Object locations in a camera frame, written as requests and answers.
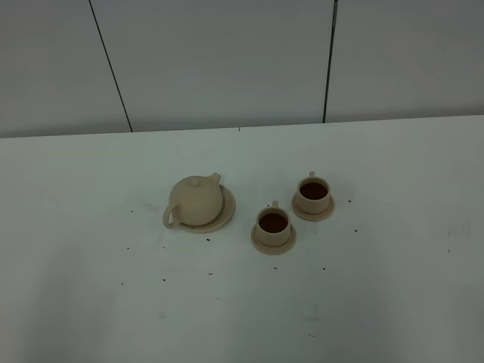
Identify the beige teacup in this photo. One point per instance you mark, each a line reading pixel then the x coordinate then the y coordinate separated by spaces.
pixel 313 195
pixel 272 226

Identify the beige cup saucer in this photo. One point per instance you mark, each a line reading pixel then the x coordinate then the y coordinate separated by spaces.
pixel 261 244
pixel 313 217

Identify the far beige teacup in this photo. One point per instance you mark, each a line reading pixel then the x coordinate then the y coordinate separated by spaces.
pixel 313 195

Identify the far beige cup saucer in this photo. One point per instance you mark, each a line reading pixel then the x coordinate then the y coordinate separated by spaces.
pixel 313 217

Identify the beige teapot saucer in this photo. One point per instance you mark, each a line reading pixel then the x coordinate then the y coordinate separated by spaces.
pixel 223 217

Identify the near beige cup saucer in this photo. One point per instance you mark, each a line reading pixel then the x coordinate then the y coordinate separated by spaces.
pixel 261 244

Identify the beige ceramic teapot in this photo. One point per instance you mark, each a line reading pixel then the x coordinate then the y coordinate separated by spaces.
pixel 194 201

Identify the near beige teacup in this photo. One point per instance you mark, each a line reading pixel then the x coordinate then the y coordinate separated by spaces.
pixel 272 226

